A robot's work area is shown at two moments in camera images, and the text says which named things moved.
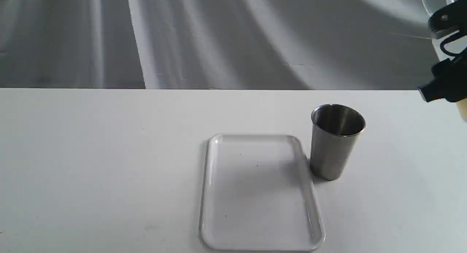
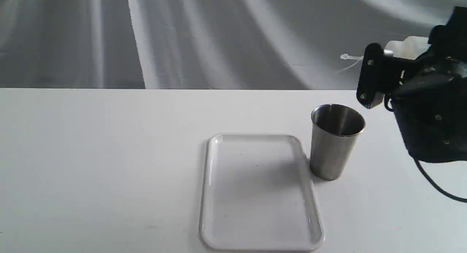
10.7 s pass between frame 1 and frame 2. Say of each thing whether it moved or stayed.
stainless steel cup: stayed
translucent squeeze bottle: moved
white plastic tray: stayed
